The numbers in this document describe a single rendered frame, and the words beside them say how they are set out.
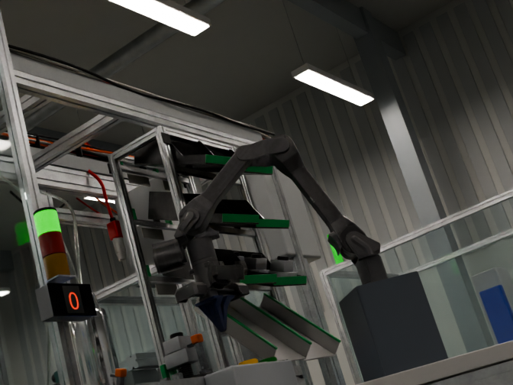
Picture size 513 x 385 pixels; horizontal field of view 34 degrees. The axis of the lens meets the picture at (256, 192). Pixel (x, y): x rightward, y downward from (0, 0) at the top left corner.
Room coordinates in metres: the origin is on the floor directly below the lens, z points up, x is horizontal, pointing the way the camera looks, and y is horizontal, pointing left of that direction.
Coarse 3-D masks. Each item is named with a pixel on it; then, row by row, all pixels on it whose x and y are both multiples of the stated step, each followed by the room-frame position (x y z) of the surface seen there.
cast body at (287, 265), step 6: (282, 258) 2.14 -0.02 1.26; (288, 258) 2.15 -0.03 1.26; (270, 264) 2.15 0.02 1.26; (276, 264) 2.14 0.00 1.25; (282, 264) 2.13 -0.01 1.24; (288, 264) 2.14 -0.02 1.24; (270, 270) 2.16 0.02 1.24; (276, 270) 2.15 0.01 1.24; (282, 270) 2.14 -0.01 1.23; (288, 270) 2.15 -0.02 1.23; (282, 276) 2.14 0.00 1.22; (288, 276) 2.13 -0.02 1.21; (294, 276) 2.16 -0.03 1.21
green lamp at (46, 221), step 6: (48, 210) 1.69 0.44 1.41; (54, 210) 1.70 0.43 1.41; (36, 216) 1.69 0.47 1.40; (42, 216) 1.68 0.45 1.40; (48, 216) 1.69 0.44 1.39; (54, 216) 1.70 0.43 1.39; (36, 222) 1.69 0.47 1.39; (42, 222) 1.68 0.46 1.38; (48, 222) 1.69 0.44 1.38; (54, 222) 1.69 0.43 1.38; (36, 228) 1.70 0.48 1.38; (42, 228) 1.68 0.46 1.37; (48, 228) 1.68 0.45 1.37; (54, 228) 1.69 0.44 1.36
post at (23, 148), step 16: (0, 16) 1.73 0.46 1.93; (0, 32) 1.72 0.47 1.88; (0, 48) 1.71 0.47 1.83; (0, 64) 1.71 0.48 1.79; (16, 96) 1.72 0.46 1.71; (16, 112) 1.71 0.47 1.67; (16, 128) 1.70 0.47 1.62; (16, 144) 1.71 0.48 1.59; (32, 160) 1.73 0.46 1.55; (32, 176) 1.72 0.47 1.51; (32, 192) 1.71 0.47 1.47; (32, 208) 1.70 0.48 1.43; (32, 224) 1.71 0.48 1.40; (64, 336) 1.72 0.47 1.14; (64, 352) 1.71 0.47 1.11; (64, 368) 1.71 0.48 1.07; (80, 384) 1.73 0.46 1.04
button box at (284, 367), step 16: (224, 368) 1.54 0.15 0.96; (240, 368) 1.55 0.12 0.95; (256, 368) 1.60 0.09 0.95; (272, 368) 1.64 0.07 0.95; (288, 368) 1.69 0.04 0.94; (208, 384) 1.56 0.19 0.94; (224, 384) 1.54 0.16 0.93; (240, 384) 1.54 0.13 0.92; (256, 384) 1.58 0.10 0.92; (272, 384) 1.63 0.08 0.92; (288, 384) 1.68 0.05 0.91
